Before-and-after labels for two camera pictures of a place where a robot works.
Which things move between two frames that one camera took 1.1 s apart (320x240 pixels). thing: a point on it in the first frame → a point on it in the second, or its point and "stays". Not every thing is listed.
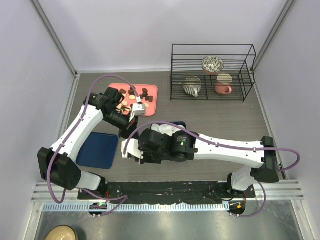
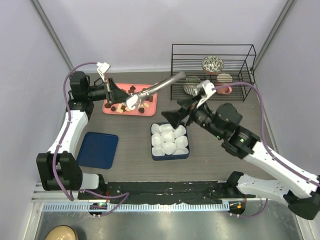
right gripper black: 146,159 → 175,117
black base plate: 167,192 stays
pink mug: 224,84 stays
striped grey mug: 192,85 stays
